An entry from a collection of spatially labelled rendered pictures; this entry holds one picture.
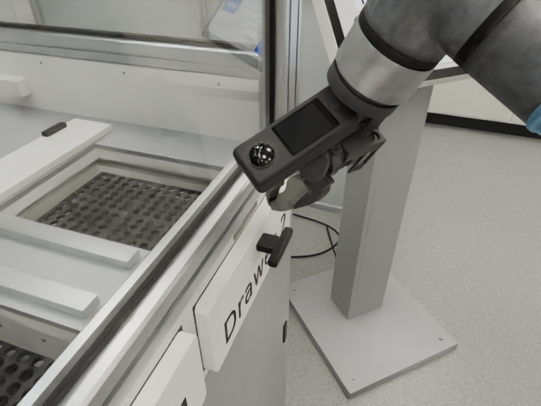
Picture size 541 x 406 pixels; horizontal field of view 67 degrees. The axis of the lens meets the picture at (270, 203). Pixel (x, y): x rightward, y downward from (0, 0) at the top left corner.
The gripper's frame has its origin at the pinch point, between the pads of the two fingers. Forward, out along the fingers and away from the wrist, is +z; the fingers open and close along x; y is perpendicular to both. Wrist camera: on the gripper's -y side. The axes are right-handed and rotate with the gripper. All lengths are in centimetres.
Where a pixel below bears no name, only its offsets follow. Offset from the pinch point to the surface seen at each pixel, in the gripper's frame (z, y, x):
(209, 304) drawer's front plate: 1.1, -12.9, -7.4
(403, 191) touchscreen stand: 40, 73, 2
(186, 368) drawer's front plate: 1.5, -17.8, -11.6
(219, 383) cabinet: 18.4, -10.5, -14.4
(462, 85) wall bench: 86, 251, 57
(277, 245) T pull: 3.6, -0.2, -4.4
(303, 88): 70, 102, 71
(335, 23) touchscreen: 2, 40, 32
